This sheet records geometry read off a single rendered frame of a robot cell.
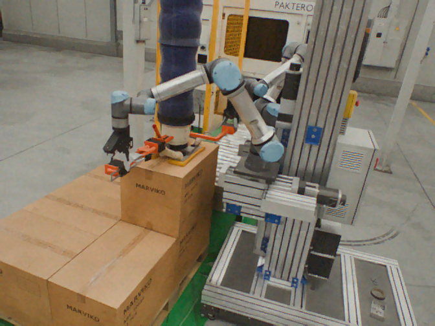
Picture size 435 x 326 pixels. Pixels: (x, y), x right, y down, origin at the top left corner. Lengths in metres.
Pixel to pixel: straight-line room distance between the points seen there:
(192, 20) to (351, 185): 1.21
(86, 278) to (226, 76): 1.17
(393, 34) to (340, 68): 9.07
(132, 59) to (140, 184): 1.71
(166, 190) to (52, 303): 0.80
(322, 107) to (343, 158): 0.29
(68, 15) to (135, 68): 10.49
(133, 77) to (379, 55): 8.39
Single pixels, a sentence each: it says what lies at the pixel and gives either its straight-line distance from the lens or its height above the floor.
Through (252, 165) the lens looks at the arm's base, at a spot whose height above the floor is 1.07.
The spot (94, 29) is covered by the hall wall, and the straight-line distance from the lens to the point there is 13.33.
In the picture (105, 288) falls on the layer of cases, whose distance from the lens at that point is 1.83.
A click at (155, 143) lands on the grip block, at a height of 1.10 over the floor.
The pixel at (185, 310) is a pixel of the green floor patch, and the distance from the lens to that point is 2.46.
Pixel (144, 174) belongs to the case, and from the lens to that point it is 2.02.
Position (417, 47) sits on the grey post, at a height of 1.60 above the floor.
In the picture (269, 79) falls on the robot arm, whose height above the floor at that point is 1.43.
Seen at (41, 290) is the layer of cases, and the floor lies 0.46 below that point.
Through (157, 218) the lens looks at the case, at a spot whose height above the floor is 0.64.
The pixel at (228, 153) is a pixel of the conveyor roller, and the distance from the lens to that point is 3.38.
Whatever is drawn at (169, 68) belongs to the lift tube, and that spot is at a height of 1.47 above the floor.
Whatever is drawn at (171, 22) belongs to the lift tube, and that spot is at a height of 1.71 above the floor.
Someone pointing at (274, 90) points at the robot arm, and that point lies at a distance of 2.40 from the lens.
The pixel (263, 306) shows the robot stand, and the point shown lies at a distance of 2.24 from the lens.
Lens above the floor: 1.80
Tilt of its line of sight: 25 degrees down
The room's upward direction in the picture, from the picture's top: 6 degrees clockwise
